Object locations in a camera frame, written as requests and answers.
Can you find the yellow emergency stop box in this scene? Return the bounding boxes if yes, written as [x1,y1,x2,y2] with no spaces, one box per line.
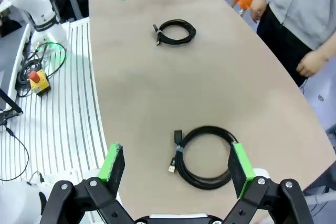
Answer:
[28,69,51,96]

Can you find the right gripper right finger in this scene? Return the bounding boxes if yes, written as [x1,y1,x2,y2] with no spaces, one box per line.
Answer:
[222,142,316,224]

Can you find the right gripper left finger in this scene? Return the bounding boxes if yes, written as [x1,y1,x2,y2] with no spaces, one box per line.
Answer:
[41,142,138,224]

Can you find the white slotted base plate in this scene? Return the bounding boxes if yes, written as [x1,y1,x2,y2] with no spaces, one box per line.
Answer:
[0,16,121,183]

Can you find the person's left forearm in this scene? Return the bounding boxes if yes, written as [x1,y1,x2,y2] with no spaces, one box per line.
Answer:
[319,34,336,59]

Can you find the black emergency stop cable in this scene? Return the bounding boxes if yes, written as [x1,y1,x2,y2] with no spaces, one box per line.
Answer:
[15,41,68,96]

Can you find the black braided cable grey tie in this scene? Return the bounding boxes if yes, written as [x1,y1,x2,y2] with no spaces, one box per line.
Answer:
[167,126,241,190]

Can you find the person's left hand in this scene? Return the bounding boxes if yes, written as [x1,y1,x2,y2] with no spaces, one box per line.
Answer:
[296,48,330,78]

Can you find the person's right hand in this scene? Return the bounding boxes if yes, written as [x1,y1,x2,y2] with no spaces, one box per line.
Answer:
[250,0,271,22]

